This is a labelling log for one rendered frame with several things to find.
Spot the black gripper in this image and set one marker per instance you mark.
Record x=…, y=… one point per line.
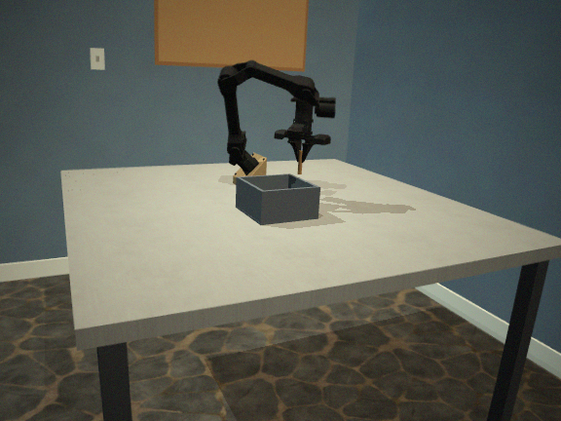
x=309, y=141

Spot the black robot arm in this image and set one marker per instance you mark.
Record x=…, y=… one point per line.
x=299, y=86

